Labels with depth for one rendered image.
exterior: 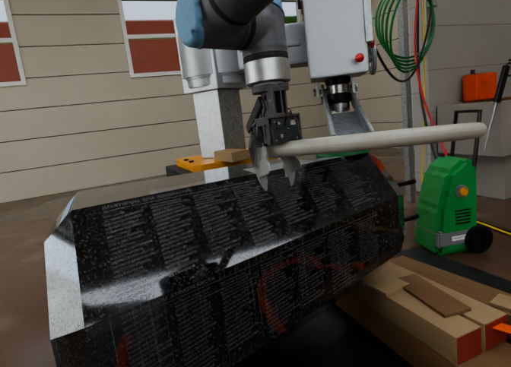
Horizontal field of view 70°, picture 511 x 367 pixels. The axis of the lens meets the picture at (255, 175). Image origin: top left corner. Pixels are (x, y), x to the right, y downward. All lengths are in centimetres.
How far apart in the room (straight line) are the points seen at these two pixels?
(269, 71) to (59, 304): 76
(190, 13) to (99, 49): 672
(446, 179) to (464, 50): 209
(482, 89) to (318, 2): 290
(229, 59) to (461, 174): 151
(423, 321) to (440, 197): 115
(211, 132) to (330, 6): 96
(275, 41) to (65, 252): 76
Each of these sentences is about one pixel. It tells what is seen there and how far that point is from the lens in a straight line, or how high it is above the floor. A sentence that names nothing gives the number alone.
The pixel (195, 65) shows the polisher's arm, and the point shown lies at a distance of 201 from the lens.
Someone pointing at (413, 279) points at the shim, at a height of 25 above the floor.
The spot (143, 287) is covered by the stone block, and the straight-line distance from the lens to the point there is 100.
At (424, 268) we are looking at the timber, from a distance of 211.
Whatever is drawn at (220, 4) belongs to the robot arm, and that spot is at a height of 118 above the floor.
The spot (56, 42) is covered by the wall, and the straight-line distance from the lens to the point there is 738.
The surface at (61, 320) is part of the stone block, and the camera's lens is 105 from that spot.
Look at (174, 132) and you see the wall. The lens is 735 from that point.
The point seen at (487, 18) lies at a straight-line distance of 462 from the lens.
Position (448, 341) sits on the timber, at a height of 21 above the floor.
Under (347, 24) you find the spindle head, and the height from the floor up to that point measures 128.
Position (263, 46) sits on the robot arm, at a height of 113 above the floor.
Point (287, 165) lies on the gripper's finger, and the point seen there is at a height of 89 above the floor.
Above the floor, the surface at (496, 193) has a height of 5.
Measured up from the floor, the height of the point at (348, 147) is 93.
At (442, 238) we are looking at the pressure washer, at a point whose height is 12.
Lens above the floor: 101
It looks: 10 degrees down
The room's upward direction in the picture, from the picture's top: 7 degrees counter-clockwise
